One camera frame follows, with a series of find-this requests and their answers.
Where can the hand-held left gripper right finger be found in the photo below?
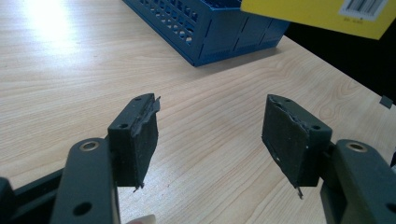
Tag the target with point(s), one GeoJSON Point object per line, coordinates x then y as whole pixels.
{"type": "Point", "coordinates": [289, 140]}

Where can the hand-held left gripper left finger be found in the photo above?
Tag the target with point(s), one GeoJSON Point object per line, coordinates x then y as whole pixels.
{"type": "Point", "coordinates": [134, 146]}

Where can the grey tape piece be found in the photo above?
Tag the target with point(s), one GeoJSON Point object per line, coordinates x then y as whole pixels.
{"type": "Point", "coordinates": [386, 102]}

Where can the blue plastic file organizer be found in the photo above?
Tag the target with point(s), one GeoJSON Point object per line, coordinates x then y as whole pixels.
{"type": "Point", "coordinates": [218, 34]}

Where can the yellow book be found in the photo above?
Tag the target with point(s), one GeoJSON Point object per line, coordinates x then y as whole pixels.
{"type": "Point", "coordinates": [311, 14]}

